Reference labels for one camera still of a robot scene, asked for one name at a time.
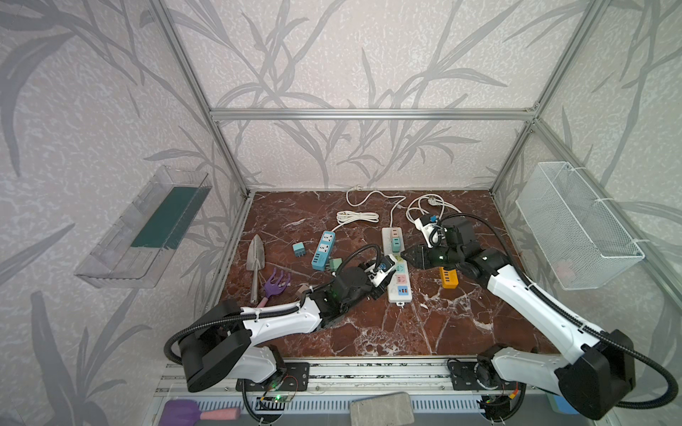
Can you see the purple pink brush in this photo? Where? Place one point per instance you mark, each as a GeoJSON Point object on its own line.
{"type": "Point", "coordinates": [186, 412]}

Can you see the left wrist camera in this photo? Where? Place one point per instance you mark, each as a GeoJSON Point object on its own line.
{"type": "Point", "coordinates": [382, 273]}

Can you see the green cube charger by strip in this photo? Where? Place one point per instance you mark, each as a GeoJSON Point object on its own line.
{"type": "Point", "coordinates": [334, 264]}

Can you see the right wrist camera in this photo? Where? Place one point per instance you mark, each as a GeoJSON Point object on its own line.
{"type": "Point", "coordinates": [428, 226]}

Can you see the blue power strip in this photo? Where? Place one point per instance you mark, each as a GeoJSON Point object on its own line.
{"type": "Point", "coordinates": [323, 251]}

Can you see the white wire mesh basket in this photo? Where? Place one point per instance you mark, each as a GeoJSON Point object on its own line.
{"type": "Point", "coordinates": [582, 240]}

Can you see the white multicolour power strip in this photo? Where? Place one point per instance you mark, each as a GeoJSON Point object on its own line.
{"type": "Point", "coordinates": [399, 291]}

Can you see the blue sponge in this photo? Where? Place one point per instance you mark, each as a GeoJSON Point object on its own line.
{"type": "Point", "coordinates": [560, 405]}

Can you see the clear plastic wall tray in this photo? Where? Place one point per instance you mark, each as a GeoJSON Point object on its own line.
{"type": "Point", "coordinates": [140, 245]}

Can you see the grey sponge block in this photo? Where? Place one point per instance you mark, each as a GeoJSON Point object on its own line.
{"type": "Point", "coordinates": [387, 410]}

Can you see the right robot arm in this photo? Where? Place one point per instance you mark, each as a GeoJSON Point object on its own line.
{"type": "Point", "coordinates": [593, 370]}

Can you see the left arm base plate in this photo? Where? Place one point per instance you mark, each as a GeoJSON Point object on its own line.
{"type": "Point", "coordinates": [294, 378]}

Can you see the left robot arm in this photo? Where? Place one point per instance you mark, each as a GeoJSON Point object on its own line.
{"type": "Point", "coordinates": [230, 341]}

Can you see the purple pink garden rake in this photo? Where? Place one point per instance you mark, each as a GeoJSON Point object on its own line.
{"type": "Point", "coordinates": [276, 284]}

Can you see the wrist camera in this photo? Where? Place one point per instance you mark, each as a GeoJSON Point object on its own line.
{"type": "Point", "coordinates": [382, 273]}
{"type": "Point", "coordinates": [428, 226]}

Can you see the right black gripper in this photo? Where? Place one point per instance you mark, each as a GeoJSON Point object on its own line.
{"type": "Point", "coordinates": [430, 256]}

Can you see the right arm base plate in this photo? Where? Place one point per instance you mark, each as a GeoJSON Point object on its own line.
{"type": "Point", "coordinates": [470, 375]}

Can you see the orange power strip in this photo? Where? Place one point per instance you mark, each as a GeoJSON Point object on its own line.
{"type": "Point", "coordinates": [449, 278]}

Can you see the grey garden trowel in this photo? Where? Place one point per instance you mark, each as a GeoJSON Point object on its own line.
{"type": "Point", "coordinates": [254, 263]}

